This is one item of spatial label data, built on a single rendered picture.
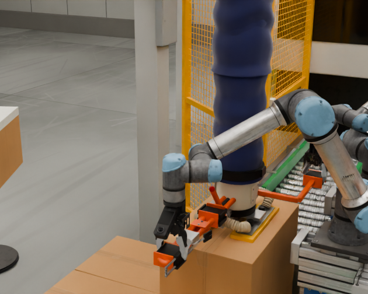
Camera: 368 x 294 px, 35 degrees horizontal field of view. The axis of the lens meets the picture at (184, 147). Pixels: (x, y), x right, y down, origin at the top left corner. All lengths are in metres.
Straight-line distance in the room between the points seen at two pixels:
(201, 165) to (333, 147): 0.43
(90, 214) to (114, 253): 1.72
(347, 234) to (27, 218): 3.13
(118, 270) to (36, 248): 1.51
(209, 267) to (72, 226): 2.44
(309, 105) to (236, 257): 0.72
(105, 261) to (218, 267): 0.90
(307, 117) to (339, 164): 0.21
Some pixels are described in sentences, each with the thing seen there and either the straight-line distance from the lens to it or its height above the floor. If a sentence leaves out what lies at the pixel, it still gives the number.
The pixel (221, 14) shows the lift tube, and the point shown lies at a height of 1.83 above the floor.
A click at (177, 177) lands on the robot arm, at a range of 1.90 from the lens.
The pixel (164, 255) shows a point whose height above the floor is 1.09.
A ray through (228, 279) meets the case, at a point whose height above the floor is 0.85.
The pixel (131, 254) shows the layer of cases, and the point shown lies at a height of 0.54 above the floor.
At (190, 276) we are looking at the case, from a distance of 2.42.
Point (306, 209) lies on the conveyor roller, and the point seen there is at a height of 0.53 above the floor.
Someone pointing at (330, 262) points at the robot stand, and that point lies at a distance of 2.32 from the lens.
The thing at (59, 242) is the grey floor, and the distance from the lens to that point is 4.46.
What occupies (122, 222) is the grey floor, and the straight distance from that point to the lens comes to 4.68.
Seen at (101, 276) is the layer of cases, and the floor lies 0.54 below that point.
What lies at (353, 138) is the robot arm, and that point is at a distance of 2.76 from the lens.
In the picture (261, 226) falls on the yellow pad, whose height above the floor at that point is 0.96.
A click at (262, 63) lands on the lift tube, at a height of 1.64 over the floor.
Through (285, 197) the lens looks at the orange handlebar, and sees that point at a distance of 2.50.
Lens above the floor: 2.09
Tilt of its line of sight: 19 degrees down
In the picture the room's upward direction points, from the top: straight up
